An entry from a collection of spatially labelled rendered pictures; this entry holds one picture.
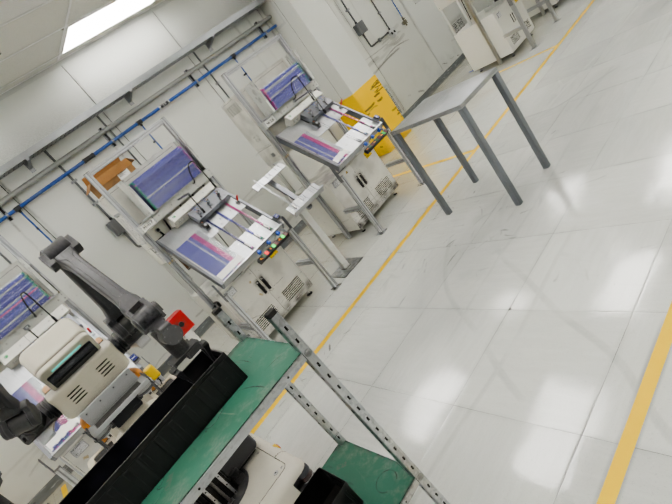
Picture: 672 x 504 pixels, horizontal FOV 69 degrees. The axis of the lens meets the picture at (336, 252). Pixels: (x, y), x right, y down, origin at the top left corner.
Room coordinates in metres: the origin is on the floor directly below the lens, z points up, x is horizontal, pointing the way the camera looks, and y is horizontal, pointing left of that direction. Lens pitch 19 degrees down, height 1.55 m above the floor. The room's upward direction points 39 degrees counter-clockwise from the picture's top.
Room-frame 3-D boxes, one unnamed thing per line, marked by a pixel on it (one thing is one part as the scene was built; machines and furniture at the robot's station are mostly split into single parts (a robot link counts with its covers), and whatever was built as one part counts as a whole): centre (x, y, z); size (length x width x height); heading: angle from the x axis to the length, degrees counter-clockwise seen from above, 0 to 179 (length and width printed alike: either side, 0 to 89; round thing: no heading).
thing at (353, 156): (4.71, -0.57, 0.65); 1.01 x 0.73 x 1.29; 29
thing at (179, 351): (1.40, 0.55, 1.14); 0.10 x 0.07 x 0.07; 119
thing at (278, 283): (4.15, 0.80, 0.31); 0.70 x 0.65 x 0.62; 119
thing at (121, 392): (1.70, 0.97, 0.99); 0.28 x 0.16 x 0.22; 119
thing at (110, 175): (4.28, 0.93, 1.82); 0.68 x 0.30 x 0.20; 119
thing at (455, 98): (3.31, -1.21, 0.40); 0.70 x 0.45 x 0.80; 25
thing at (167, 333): (1.37, 0.52, 1.24); 0.12 x 0.09 x 0.12; 30
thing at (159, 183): (4.07, 0.69, 1.52); 0.51 x 0.13 x 0.27; 119
